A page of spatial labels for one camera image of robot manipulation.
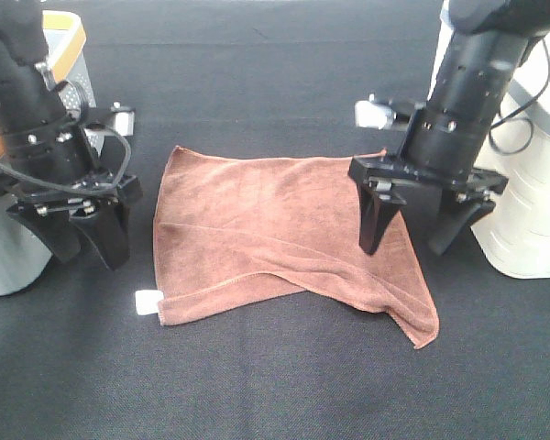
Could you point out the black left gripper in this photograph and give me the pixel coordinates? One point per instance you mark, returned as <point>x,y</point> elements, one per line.
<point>50,162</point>

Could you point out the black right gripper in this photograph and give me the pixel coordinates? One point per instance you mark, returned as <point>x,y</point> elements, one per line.
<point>440,148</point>

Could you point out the light brown microfibre towel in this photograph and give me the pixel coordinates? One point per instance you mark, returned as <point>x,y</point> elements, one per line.
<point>231,232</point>

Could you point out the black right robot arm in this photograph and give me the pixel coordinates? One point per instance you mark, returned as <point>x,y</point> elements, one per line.
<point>489,41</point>

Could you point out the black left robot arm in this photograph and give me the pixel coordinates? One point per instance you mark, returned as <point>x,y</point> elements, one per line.
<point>28,86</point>

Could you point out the grey perforated basket orange rim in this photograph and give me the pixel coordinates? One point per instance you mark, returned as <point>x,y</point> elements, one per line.
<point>22,256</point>

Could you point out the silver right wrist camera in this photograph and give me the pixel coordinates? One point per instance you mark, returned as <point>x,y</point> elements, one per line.
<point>371,113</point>

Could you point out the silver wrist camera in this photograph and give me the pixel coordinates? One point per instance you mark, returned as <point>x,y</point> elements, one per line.
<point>371,113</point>
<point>123,119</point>

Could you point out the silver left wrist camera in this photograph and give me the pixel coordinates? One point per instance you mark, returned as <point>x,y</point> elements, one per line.
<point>123,119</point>

